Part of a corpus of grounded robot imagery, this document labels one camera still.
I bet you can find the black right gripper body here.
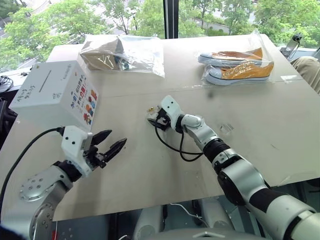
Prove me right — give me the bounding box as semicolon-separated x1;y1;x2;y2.
155;108;173;131

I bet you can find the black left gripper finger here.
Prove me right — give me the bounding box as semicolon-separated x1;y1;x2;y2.
104;137;128;161
90;129;113;146

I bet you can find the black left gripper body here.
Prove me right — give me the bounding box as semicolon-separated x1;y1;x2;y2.
83;144;111;170

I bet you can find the white box with slot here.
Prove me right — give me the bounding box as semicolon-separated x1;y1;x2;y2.
8;60;100;132

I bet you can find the small clear plastic block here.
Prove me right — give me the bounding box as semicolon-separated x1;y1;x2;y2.
219;122;235;135

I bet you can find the clear plastic bag with cardboard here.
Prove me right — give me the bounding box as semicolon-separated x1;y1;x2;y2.
76;34;166;79

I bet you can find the grey rounded shell under table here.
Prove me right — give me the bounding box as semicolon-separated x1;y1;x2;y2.
199;198;236;232
131;206;164;240

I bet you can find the brown folded cardboard piece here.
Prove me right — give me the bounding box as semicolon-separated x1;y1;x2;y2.
79;38;126;71

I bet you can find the orange canvas sneaker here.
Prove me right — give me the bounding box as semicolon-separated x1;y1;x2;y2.
203;60;275;85
197;47;265;65

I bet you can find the black office chair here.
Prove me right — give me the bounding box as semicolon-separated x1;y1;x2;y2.
0;97;19;149

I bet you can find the clear plastic bag with sneakers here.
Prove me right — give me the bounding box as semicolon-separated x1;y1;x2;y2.
194;28;305;87

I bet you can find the person's beige trouser leg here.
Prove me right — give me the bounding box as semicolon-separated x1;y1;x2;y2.
290;56;320;95

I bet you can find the black webcam on stand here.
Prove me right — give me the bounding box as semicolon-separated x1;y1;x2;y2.
284;32;304;60

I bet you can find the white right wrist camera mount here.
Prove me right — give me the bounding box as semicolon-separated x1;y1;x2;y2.
159;95;186;130

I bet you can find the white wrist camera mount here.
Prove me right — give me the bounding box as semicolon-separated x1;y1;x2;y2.
61;126;95;177
159;95;186;130

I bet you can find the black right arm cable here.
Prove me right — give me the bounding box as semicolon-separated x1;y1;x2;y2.
154;122;209;162

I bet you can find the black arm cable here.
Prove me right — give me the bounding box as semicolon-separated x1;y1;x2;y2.
0;127;65;201
154;122;209;162

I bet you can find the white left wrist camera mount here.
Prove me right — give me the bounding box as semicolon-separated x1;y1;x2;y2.
61;126;95;177

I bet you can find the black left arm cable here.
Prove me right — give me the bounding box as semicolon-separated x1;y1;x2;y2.
0;127;65;201

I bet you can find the thin white cable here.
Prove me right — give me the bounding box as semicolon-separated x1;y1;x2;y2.
169;203;210;227

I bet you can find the black window frame post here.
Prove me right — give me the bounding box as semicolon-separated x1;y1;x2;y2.
162;0;180;40

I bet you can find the black cable bundle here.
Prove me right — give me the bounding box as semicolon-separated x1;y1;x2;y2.
0;73;16;92

